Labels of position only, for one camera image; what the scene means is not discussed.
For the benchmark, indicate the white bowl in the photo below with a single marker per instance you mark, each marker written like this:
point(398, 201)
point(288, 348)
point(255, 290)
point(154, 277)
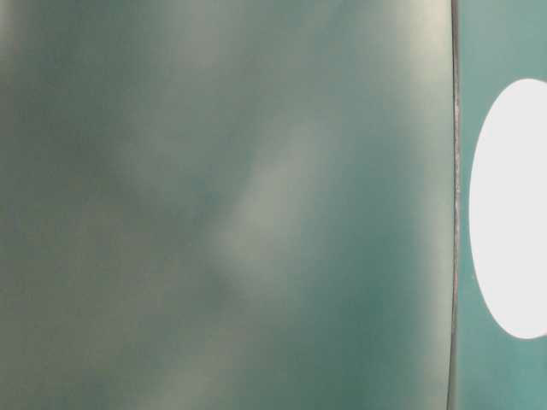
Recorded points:
point(507, 209)

